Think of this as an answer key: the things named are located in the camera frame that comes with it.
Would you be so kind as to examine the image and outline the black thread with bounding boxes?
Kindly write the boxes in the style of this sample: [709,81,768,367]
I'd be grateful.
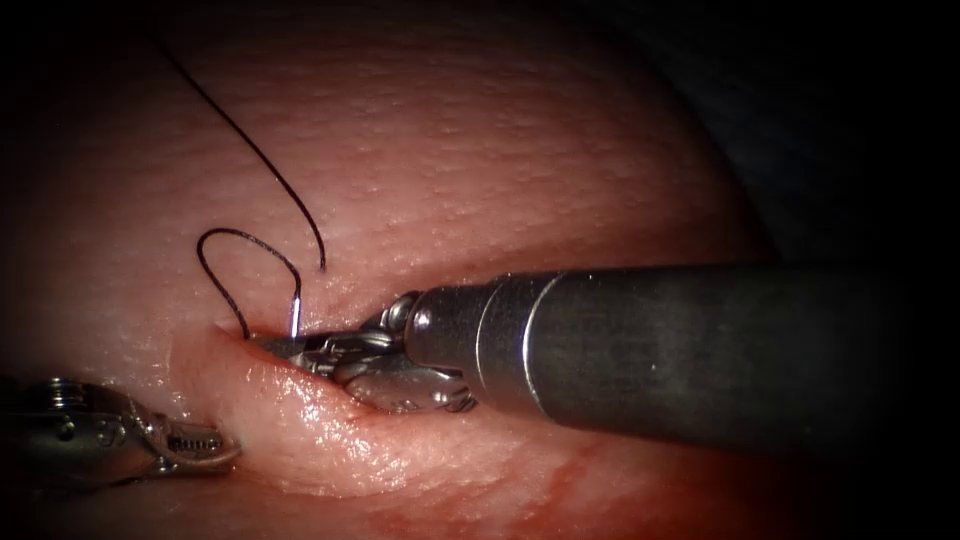
[155,43,329,341]

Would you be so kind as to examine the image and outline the left arm needle driver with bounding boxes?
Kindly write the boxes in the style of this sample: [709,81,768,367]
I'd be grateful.
[0,377,168,490]

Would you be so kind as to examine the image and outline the right arm needle driver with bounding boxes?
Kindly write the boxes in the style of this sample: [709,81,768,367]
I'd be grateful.
[323,290,480,416]

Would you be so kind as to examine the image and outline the tissue pad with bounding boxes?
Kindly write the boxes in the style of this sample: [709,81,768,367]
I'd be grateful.
[0,0,856,540]

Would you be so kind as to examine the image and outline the left arm needle driver jaw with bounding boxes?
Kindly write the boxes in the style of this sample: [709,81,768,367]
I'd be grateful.
[158,443,244,477]
[155,419,226,456]

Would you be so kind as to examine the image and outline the right arm needle driver jaw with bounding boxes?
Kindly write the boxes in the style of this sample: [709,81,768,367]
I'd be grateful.
[287,350,340,381]
[251,332,331,361]

